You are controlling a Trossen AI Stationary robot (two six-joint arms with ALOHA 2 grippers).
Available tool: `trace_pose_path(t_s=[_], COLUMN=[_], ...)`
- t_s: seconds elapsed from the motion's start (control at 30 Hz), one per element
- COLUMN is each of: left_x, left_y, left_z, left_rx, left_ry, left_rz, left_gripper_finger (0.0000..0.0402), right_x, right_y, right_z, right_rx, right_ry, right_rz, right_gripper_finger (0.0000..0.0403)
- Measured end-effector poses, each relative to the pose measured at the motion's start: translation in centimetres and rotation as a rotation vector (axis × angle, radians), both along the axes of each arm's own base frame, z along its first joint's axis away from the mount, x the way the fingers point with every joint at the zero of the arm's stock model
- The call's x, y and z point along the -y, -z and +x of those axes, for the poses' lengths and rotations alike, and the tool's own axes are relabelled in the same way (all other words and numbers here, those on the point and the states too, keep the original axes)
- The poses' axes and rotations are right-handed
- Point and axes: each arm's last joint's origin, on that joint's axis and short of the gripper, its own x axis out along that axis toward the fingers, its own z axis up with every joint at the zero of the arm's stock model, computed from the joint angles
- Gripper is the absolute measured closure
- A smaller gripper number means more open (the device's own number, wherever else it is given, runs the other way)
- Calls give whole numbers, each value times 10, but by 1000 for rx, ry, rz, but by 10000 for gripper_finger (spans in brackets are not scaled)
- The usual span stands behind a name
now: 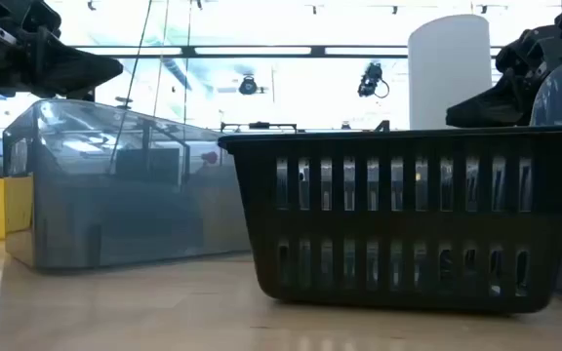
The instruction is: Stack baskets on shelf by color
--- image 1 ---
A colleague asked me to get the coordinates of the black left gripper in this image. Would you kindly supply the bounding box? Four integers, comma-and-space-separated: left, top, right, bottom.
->
0, 0, 125, 101

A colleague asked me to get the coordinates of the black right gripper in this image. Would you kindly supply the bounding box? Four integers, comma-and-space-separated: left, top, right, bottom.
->
445, 23, 562, 130

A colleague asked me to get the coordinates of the black slotted plastic basket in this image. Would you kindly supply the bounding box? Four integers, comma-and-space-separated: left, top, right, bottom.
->
217, 125, 562, 315

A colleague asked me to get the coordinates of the white cylinder table lamp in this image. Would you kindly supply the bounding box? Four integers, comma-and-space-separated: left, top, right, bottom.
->
407, 13, 494, 132

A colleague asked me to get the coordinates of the black horizontal beam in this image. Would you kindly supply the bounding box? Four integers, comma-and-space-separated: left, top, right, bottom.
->
73, 44, 504, 60

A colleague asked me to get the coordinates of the thin black cable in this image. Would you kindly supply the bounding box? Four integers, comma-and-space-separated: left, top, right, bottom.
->
108, 0, 154, 165

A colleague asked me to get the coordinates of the black hanging camera with cable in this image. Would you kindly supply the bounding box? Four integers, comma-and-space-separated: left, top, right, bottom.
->
356, 60, 391, 100

